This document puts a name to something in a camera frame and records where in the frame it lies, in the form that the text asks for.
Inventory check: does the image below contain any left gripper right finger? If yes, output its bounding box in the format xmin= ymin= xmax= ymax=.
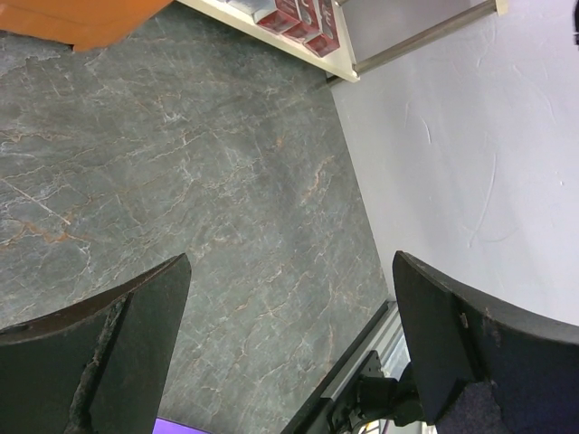
xmin=393 ymin=250 xmax=578 ymax=433

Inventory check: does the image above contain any white two-tier shelf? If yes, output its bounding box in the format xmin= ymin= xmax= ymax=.
xmin=182 ymin=1 xmax=508 ymax=83

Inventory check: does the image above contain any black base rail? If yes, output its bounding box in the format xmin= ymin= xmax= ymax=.
xmin=284 ymin=300 xmax=426 ymax=434

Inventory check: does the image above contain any silver-sided red toothpaste box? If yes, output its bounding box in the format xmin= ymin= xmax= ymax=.
xmin=252 ymin=0 xmax=300 ymax=34

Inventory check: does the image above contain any purple toothpaste box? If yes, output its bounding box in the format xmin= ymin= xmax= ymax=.
xmin=152 ymin=418 xmax=207 ymax=434

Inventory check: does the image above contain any silver Protefix toothpaste box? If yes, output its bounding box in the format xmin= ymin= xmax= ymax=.
xmin=226 ymin=0 xmax=275 ymax=23

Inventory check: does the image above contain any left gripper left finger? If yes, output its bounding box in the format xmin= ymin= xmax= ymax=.
xmin=1 ymin=254 xmax=191 ymax=433

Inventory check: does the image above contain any orange plastic basket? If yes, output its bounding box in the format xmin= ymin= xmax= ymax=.
xmin=1 ymin=0 xmax=170 ymax=51

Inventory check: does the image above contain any red 3D toothpaste box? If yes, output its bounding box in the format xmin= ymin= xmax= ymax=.
xmin=282 ymin=0 xmax=320 ymax=42
xmin=305 ymin=0 xmax=340 ymax=58

